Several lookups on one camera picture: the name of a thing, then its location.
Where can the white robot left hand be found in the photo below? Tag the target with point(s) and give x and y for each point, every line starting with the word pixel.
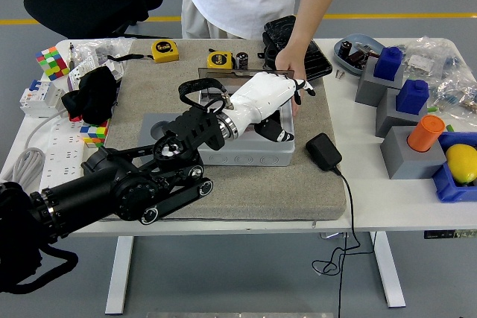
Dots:
pixel 261 98

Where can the person's left hand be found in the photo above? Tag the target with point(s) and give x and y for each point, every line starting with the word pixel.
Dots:
pixel 294 63

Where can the smoky transparent box lid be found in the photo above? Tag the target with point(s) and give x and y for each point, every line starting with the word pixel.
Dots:
pixel 223 73

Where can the grey plastic junction box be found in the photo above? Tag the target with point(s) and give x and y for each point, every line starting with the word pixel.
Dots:
pixel 246 158

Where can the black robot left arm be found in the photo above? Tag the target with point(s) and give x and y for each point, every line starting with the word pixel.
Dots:
pixel 112 187

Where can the orange cylinder battery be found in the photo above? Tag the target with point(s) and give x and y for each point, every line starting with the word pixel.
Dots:
pixel 425 133

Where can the black device under case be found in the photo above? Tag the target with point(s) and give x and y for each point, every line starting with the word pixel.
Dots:
pixel 270 53

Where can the glossy black flat case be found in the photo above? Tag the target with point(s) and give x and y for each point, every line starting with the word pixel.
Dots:
pixel 320 66

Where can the light blue dish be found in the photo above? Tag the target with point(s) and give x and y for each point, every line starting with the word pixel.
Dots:
pixel 344 63

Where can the black capacitor in dish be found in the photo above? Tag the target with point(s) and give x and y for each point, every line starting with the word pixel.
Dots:
pixel 344 49

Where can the yellow round tape measure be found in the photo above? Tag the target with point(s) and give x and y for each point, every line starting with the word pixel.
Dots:
pixel 219 60

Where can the brown electronic parts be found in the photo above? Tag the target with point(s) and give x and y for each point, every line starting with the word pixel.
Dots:
pixel 359 56

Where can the black office chair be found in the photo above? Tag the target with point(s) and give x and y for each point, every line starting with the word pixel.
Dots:
pixel 85 1

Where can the grey block holder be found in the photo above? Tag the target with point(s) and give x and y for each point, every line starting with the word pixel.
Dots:
pixel 387 120
pixel 367 89
pixel 406 163

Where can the black power adapter plug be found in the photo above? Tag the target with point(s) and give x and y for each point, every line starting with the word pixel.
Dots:
pixel 323 151

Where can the yellow square tape measure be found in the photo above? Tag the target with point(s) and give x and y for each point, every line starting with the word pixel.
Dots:
pixel 164 51

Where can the clear plastic bag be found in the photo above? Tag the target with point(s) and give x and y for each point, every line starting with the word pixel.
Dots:
pixel 108 48

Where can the blue plastic block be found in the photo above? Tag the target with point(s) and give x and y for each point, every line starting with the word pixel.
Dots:
pixel 388 64
pixel 411 97

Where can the grey-brown mat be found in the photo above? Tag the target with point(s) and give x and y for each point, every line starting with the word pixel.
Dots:
pixel 261 195

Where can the grey block with round hole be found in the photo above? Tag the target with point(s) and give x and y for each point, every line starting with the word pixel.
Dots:
pixel 147 124

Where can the white packet with purple print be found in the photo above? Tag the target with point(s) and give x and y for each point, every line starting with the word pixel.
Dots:
pixel 80 68

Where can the clear bag of components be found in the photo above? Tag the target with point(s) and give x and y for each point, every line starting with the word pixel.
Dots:
pixel 458 98
pixel 428 61

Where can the large colourful puzzle cube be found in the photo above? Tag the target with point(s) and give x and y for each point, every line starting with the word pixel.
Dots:
pixel 52 63

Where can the black cloth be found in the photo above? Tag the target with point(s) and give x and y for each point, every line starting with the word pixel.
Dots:
pixel 91 96

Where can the white table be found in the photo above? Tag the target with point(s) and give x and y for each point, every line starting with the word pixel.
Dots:
pixel 380 202

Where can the small colourful puzzle cube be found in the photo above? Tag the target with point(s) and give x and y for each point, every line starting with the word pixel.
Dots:
pixel 95 135

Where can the white circuit breaker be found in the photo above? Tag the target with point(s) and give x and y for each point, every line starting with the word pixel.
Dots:
pixel 39 100

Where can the yellow lemon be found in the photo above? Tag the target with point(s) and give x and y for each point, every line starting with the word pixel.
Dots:
pixel 462 163

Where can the white power strip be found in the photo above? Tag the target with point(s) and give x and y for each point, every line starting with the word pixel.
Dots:
pixel 61 146

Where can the blue plastic bin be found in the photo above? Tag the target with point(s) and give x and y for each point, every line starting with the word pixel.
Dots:
pixel 452 191

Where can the table control panel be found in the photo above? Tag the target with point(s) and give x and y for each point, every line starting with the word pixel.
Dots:
pixel 447 234

